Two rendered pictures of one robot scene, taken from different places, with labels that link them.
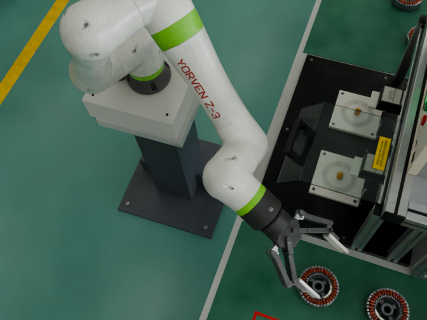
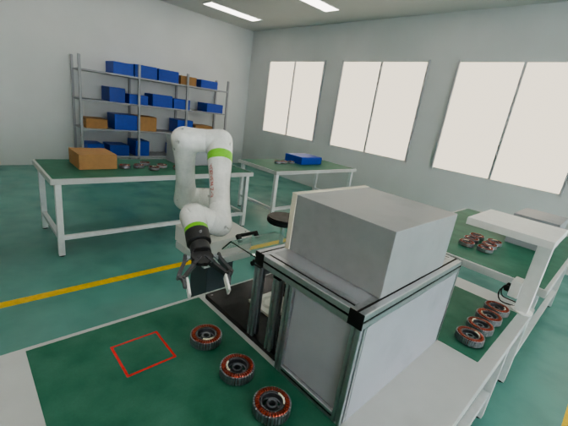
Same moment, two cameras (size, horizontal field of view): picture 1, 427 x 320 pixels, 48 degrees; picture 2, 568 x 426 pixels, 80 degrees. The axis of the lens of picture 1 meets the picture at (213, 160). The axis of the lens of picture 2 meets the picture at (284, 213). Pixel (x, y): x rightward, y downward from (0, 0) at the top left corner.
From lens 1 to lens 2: 1.13 m
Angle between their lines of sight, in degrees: 47
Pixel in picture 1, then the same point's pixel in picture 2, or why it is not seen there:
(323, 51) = not seen: hidden behind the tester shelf
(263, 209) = (196, 229)
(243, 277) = (169, 315)
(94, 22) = (185, 129)
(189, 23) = (223, 151)
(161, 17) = (213, 144)
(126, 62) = (202, 199)
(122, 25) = (195, 137)
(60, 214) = not seen: hidden behind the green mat
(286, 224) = (203, 244)
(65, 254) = not seen: hidden behind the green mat
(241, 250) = (182, 306)
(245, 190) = (194, 216)
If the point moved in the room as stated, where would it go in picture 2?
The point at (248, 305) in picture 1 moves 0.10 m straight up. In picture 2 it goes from (155, 326) to (156, 303)
